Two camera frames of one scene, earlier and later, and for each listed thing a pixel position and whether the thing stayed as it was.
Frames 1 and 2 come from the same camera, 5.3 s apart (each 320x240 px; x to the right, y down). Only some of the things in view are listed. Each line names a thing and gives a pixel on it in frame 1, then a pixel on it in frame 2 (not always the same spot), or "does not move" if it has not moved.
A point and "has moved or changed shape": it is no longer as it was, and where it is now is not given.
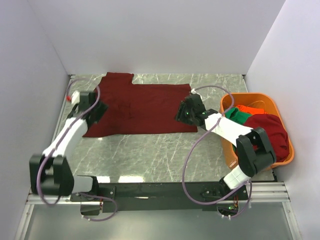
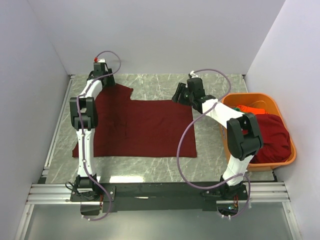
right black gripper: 180,116 to 176,96
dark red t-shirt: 136,108 has moved or changed shape
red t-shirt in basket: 276,135 does not move
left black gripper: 101,109 to 111,81
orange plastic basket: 231,100 does not move
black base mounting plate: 166,197 does not move
